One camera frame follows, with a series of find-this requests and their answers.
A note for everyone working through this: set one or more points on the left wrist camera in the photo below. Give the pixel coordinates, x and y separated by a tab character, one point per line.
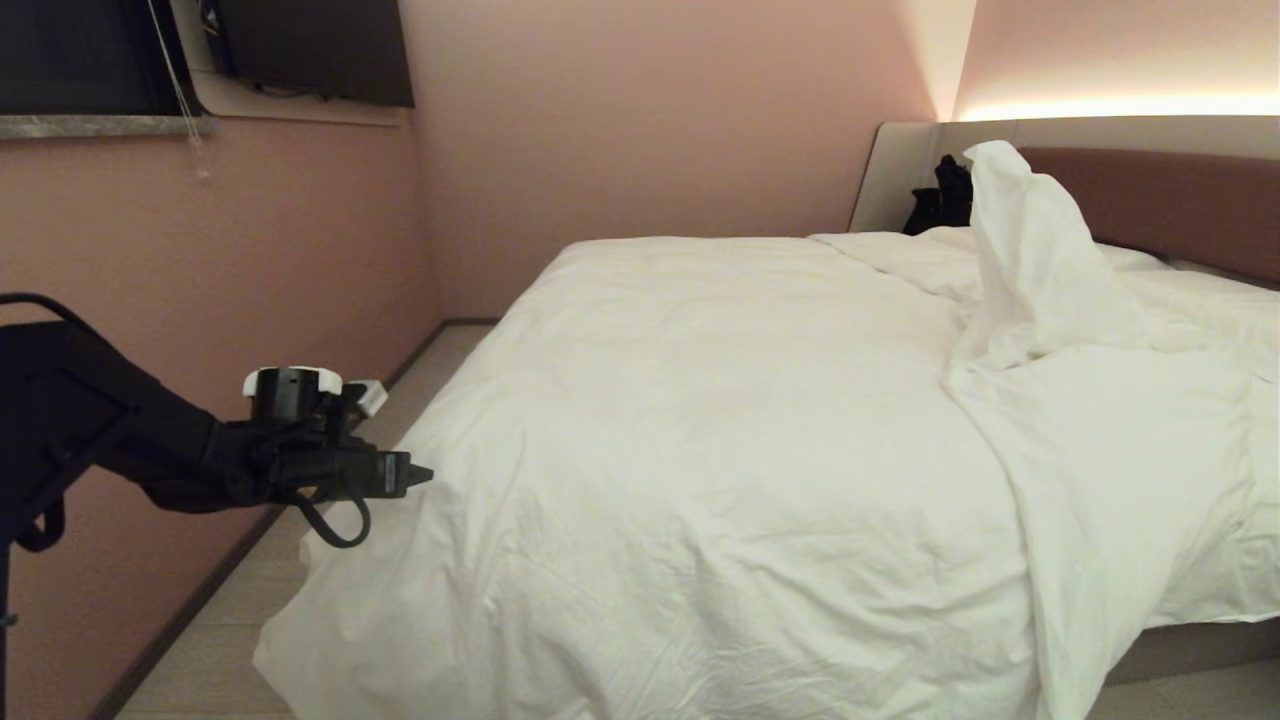
295	390

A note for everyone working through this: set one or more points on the brown padded headboard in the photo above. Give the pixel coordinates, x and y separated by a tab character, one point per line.
1170	205

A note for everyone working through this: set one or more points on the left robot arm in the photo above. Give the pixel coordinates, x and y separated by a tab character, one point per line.
90	410

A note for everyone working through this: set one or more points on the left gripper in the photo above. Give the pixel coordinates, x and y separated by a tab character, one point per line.
345	472

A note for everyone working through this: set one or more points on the white duvet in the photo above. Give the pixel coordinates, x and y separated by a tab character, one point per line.
700	450

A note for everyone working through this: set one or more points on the warm light strip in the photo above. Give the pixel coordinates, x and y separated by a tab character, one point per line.
1120	106

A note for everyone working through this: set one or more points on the pale headboard frame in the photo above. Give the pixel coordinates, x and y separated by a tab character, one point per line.
895	175

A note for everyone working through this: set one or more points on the dark window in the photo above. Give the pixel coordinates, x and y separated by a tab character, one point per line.
80	55

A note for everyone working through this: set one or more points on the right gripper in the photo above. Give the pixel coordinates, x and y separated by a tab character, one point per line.
953	195

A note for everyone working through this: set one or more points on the black wall television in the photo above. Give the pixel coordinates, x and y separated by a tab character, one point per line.
320	50

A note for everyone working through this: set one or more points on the bed base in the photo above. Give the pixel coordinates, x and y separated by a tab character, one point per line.
1190	650

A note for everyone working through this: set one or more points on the grey stone window sill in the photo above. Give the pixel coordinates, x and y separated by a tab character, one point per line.
100	126

